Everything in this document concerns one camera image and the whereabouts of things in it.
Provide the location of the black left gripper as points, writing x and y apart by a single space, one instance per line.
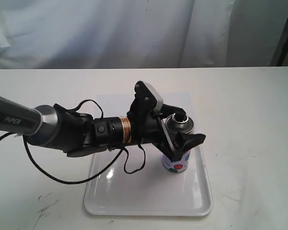
147 127

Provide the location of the spray paint can coloured dots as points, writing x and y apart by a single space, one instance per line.
178 123

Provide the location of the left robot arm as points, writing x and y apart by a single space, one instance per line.
56 127

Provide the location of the white paper sheet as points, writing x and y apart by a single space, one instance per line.
117 105

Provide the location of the white plastic tray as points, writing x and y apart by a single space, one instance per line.
136 183

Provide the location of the white backdrop curtain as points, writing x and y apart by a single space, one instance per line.
120 34

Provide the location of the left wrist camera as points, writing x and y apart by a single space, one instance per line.
159 100

